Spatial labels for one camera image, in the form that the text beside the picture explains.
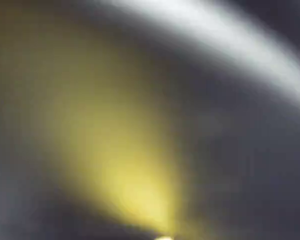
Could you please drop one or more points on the yellow instant coffee stick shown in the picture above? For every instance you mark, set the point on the yellow instant coffee stick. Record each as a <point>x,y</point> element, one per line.
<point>120,155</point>

